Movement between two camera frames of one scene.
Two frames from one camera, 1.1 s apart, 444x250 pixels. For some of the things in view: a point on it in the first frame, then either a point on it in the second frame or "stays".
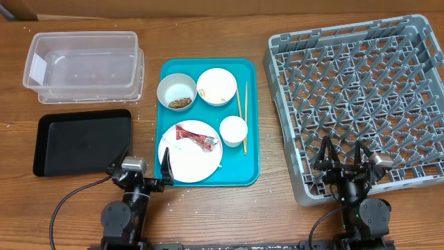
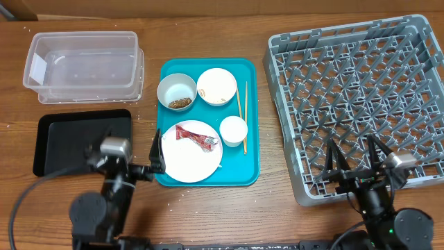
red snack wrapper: [205, 143] stays
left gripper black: [166, 177] → [155, 160]
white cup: [233, 130] stays
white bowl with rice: [216, 87] stays
